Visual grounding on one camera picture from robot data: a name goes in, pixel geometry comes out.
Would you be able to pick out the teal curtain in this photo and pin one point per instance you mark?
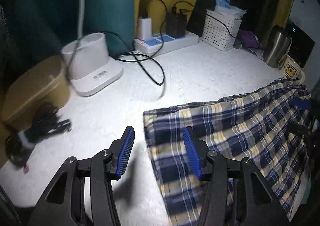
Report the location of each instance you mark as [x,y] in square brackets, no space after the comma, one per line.
[45,3]

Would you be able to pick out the blue plastic bag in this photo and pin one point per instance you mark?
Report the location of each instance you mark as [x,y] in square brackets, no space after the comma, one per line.
[228,7]

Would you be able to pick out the white power strip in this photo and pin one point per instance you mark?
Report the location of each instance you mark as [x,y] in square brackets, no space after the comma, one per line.
[175,41]

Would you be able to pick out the tan lidded container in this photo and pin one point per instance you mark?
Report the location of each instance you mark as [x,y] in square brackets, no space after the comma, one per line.
[32,91]

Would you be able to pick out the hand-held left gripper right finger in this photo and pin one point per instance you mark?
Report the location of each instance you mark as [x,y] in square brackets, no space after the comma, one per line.
[191,151]

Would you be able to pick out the black charger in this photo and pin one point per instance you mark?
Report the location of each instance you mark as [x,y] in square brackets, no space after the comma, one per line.
[176,23]

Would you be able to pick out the white desk lamp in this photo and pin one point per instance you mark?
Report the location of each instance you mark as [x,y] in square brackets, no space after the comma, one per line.
[92,66]

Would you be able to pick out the plaid pants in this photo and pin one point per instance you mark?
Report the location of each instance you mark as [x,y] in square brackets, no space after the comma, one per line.
[225,126]

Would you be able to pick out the white charger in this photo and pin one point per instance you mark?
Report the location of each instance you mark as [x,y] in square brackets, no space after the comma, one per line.
[145,28]

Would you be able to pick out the purple cloth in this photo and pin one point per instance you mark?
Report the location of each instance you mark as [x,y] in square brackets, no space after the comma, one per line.
[248,38]

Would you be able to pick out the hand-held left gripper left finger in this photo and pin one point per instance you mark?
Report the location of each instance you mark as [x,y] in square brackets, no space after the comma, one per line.
[125,151]

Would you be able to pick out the white plastic basket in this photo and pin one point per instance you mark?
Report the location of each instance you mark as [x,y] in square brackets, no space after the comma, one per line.
[217,31]

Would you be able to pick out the black monitor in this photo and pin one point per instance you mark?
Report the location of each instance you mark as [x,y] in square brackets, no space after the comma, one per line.
[301,41]

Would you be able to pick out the steel tumbler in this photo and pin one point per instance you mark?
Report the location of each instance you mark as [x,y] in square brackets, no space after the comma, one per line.
[276,46]

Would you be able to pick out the cartoon print mug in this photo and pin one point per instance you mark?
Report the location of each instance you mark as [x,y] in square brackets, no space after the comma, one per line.
[291,68]

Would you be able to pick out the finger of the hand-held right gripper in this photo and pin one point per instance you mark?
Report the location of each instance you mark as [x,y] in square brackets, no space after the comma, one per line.
[298,129]
[301,103]

